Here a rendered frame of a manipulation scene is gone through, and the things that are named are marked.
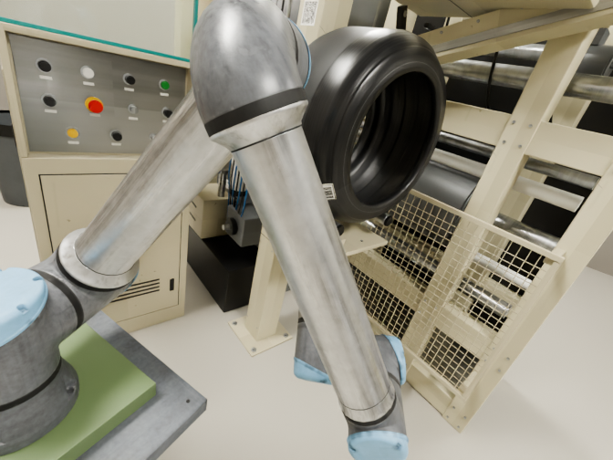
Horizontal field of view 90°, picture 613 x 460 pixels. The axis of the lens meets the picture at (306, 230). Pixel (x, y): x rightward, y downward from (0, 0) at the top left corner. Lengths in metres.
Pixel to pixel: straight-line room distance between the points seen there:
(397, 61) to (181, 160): 0.62
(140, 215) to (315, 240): 0.34
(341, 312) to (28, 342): 0.51
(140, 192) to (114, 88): 0.82
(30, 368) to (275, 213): 0.53
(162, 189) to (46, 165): 0.84
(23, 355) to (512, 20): 1.45
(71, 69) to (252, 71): 1.06
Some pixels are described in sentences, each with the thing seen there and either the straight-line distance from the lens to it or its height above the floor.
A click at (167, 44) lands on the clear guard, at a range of 1.37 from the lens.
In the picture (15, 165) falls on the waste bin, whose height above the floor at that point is 0.34.
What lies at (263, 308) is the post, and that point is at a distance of 1.61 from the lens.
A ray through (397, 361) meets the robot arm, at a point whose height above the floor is 0.88.
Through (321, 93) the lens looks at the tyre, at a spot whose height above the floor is 1.29.
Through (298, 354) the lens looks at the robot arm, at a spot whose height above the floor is 0.82.
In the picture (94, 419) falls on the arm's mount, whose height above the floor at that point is 0.64.
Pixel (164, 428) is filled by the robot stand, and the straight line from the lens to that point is 0.83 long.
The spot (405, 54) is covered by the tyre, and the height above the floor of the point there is 1.42.
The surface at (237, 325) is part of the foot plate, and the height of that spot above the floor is 0.01.
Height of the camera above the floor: 1.31
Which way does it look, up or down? 26 degrees down
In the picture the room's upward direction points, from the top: 14 degrees clockwise
